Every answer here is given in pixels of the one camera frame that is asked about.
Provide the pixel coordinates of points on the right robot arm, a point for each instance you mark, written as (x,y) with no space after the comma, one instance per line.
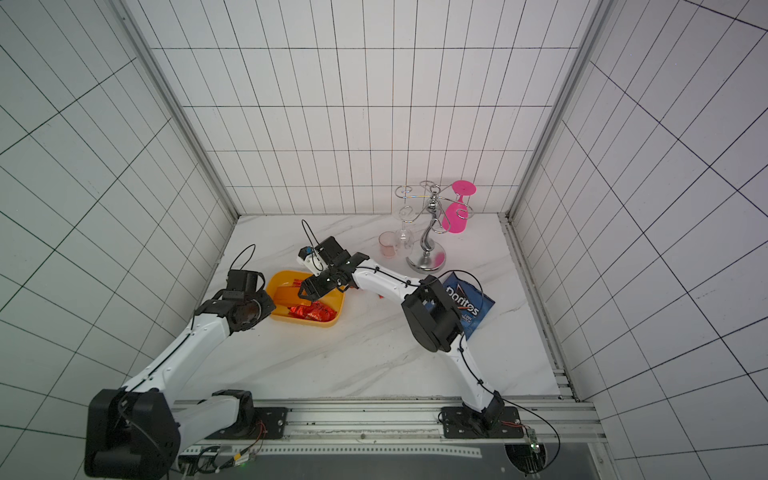
(434,321)

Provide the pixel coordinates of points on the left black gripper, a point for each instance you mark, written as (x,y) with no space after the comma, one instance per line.
(268,306)

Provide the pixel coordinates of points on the yellow plastic storage box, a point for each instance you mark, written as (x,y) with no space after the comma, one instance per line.
(334,300)

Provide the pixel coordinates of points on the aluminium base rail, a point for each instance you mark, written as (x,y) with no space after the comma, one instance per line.
(411,426)

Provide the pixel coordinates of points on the blue Doritos chip bag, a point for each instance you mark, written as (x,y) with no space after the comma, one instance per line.
(473,304)

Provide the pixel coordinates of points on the clear pink cup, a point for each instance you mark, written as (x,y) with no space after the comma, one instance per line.
(388,244)

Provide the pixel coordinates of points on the pink wine glass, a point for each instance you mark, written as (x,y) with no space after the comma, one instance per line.
(458,213)

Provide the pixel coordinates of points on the clear wine glass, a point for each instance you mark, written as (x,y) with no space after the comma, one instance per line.
(404,235)

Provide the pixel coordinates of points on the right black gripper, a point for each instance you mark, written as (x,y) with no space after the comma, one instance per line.
(330,274)

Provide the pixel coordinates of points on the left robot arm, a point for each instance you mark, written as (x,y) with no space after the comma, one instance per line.
(132,431)

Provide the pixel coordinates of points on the orange tea bag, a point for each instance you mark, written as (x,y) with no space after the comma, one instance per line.
(288,296)

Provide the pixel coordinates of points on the silver glass holder stand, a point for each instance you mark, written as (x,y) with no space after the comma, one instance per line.
(427,254)

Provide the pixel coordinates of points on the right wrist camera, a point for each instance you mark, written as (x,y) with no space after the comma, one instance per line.
(310,259)

